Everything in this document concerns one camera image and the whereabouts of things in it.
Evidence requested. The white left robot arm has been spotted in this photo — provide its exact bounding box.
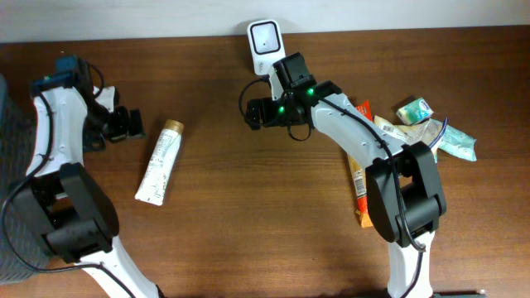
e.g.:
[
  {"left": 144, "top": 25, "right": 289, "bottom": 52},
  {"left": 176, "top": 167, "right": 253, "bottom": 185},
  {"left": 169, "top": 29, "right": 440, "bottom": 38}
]
[{"left": 1, "top": 55, "right": 161, "bottom": 297}]

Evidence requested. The orange spaghetti packet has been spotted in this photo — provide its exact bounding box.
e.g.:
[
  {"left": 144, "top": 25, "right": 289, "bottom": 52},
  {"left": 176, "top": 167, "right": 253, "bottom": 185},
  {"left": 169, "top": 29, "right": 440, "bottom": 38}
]
[{"left": 346, "top": 99, "right": 376, "bottom": 229}]

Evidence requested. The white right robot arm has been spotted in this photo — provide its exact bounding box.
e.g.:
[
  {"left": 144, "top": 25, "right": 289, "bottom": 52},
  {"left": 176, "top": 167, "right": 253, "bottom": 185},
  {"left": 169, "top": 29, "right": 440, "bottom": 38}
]
[{"left": 238, "top": 53, "right": 446, "bottom": 297}]

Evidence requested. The white tube with gold cap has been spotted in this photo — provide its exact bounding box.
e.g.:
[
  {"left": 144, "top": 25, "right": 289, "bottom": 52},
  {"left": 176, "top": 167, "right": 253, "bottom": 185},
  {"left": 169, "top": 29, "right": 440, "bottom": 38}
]
[{"left": 134, "top": 119, "right": 185, "bottom": 206}]

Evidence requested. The white barcode scanner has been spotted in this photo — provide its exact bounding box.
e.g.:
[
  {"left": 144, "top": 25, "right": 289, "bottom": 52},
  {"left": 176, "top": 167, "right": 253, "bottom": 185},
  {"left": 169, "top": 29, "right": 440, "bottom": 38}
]
[{"left": 247, "top": 19, "right": 286, "bottom": 76}]

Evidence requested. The grey plastic basket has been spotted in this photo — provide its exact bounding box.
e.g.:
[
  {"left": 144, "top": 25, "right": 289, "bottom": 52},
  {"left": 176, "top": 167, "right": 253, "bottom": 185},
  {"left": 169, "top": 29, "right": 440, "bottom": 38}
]
[{"left": 0, "top": 74, "right": 53, "bottom": 285}]

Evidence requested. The cream chips bag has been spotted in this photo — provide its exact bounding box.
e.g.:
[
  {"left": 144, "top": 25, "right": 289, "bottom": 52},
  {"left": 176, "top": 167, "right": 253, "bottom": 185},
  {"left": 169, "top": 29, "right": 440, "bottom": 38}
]
[{"left": 373, "top": 116, "right": 447, "bottom": 161}]

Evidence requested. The teal tissue pack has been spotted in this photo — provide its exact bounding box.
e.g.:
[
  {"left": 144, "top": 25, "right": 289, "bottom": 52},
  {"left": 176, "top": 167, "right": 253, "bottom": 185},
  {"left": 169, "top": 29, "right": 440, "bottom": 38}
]
[{"left": 396, "top": 98, "right": 434, "bottom": 125}]

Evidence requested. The teal wet wipes pack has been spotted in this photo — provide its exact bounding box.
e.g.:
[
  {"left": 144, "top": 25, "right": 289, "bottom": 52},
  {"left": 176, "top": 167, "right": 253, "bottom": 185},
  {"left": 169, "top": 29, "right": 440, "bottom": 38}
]
[{"left": 439, "top": 125, "right": 477, "bottom": 162}]

